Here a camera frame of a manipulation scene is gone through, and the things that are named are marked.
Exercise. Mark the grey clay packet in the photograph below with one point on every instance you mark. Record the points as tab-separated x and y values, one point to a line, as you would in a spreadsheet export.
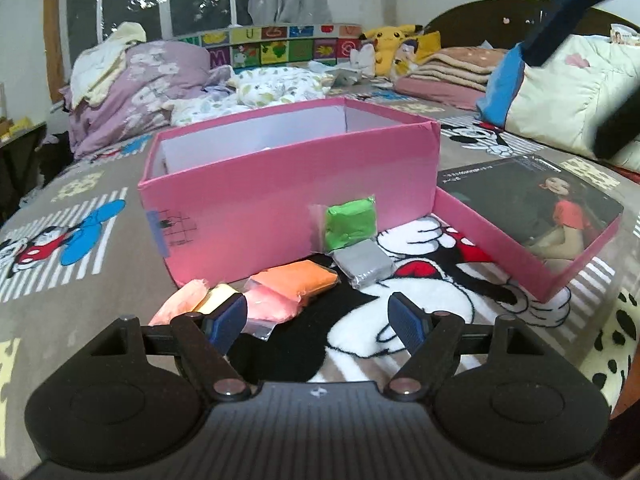
362	262

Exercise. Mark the dark wooden headboard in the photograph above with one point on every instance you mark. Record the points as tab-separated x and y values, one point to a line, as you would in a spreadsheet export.
480	20

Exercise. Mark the dark side desk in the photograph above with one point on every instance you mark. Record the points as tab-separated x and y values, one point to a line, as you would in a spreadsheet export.
17	170

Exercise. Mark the crumpled plastic bag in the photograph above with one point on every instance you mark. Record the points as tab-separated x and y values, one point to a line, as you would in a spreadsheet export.
340	74

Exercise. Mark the white leaf print quilt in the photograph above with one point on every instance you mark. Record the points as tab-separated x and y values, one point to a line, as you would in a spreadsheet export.
270	87

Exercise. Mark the cream cloth pile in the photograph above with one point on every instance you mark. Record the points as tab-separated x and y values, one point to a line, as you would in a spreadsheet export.
105	60

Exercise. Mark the purple floral quilt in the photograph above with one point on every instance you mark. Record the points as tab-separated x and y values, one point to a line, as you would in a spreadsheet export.
150	85

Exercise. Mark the pink clay packet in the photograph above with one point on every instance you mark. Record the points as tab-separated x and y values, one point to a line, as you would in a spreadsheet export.
270	307

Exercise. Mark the green clay packet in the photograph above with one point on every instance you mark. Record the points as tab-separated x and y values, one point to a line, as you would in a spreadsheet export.
350	222

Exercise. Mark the cream and blue quilt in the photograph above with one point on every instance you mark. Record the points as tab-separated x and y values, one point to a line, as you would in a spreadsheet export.
565	95

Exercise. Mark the pink box lid with photo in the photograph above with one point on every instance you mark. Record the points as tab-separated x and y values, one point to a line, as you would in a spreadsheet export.
520	200

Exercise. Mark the colourful picture play panel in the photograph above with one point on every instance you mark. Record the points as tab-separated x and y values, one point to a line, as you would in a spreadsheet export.
280	42

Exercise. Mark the salmon clay packet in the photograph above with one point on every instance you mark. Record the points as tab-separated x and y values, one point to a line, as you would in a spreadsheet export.
177	302

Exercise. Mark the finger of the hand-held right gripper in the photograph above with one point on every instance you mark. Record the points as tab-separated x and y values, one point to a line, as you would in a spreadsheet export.
620	130
552	27

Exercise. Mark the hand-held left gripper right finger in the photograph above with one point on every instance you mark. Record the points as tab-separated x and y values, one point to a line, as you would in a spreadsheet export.
409	321

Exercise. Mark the yellow printed cushion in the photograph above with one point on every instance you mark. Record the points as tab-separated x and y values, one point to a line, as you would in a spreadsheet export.
425	47

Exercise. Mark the pink cardboard box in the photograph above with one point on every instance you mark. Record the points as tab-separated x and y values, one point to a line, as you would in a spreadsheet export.
280	200

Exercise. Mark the yellow plush toy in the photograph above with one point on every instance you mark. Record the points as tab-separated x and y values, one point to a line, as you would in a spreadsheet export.
387	42

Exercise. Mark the stack of folded pink blankets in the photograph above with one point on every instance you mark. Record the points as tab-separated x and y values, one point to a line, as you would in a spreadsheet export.
450	72

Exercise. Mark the pale yellow clay packet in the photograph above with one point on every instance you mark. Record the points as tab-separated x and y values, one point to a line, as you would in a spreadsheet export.
217	297

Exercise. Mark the white cat plush toy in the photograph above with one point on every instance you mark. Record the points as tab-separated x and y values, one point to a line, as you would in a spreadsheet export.
362	57

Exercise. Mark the orange clay packet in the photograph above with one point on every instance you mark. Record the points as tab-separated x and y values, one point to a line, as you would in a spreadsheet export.
295	280

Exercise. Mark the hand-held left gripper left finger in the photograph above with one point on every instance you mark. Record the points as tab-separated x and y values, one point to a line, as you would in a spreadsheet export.
226	320

